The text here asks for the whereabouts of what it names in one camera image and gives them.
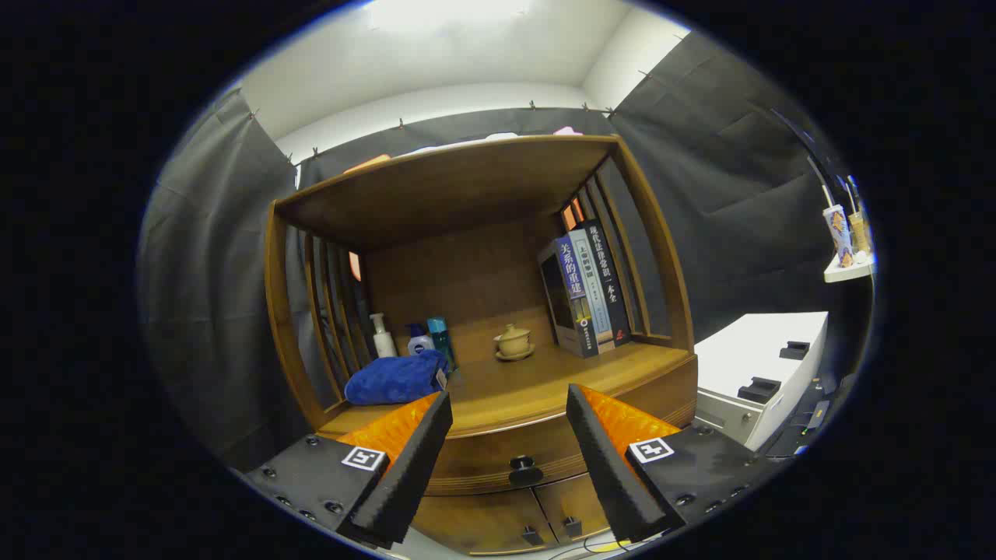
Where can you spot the wooden drawer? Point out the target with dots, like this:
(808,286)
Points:
(486,451)

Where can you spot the patterned cup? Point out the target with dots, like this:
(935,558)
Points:
(839,233)

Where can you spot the black-spine book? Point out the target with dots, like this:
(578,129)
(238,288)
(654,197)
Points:
(611,288)

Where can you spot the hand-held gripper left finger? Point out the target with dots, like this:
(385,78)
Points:
(408,467)

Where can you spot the black bracket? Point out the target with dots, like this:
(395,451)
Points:
(795,350)
(759,390)

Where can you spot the white blue-capped lotion bottle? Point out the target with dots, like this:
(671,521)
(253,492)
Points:
(420,344)

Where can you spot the wooden cabinet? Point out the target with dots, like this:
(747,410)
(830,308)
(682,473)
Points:
(436,187)

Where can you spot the white pump bottle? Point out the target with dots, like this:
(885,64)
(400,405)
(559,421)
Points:
(384,342)

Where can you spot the wooden countertop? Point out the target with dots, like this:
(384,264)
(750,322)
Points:
(529,381)

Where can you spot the black electronic device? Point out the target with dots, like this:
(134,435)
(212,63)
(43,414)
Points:
(809,416)

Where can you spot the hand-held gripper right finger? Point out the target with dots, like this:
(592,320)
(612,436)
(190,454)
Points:
(603,459)

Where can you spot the beige lidded teacup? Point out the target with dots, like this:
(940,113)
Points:
(513,341)

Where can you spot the thick blue-spine book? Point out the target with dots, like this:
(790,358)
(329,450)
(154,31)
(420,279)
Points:
(573,272)

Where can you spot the beige cup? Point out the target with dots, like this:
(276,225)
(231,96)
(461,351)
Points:
(859,232)

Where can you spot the teal bottle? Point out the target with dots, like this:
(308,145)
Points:
(440,338)

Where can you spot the blue folded towel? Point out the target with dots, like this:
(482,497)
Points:
(393,379)

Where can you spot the wooden cabinet door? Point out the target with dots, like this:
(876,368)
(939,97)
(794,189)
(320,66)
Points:
(475,521)
(568,502)

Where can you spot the black drawer knob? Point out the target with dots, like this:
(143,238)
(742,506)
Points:
(525,473)

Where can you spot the pale-spine book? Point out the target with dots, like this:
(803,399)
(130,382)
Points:
(593,295)

